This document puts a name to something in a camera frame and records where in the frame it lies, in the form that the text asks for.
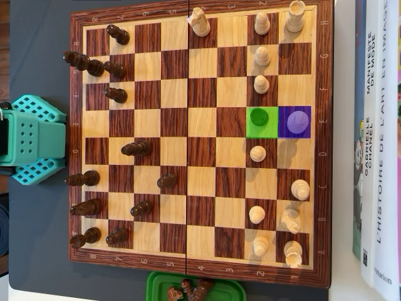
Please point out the white Gabrielle Chanel book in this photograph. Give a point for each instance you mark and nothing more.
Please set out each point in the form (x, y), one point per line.
(369, 203)

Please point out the dark wooden king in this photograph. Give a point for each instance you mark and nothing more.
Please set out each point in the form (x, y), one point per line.
(84, 64)

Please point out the dark wooden knight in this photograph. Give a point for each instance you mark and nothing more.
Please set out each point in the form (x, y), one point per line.
(174, 294)
(89, 207)

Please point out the wooden chessboard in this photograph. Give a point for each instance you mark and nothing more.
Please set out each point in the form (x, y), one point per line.
(200, 125)

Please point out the light wooden pawn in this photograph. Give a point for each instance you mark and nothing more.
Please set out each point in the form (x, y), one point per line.
(262, 57)
(262, 24)
(261, 84)
(257, 154)
(260, 245)
(257, 214)

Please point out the light wooden king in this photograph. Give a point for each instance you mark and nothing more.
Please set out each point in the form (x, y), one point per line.
(297, 122)

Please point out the dark wooden pawn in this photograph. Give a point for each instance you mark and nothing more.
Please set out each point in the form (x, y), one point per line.
(119, 95)
(167, 181)
(186, 285)
(120, 36)
(117, 70)
(119, 236)
(142, 208)
(259, 116)

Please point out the dark wooden rook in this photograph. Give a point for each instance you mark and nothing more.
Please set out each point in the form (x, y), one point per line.
(89, 235)

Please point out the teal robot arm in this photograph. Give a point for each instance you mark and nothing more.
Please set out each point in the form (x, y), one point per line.
(47, 141)

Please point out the dark pawn left edge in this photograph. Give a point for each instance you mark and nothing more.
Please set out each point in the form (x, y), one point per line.
(87, 178)

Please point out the white art history book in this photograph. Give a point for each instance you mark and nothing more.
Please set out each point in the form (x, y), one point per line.
(388, 188)

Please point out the dark blue round object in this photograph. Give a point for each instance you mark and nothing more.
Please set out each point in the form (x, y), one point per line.
(3, 230)

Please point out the green plastic tray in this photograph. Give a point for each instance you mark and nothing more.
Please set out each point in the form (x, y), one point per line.
(156, 288)

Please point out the light wooden rook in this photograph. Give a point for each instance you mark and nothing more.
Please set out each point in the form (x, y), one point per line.
(293, 254)
(295, 19)

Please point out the light wooden knight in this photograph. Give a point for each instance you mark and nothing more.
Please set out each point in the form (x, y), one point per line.
(290, 220)
(200, 23)

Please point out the dark wooden queen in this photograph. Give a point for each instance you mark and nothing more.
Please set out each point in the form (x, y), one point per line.
(141, 148)

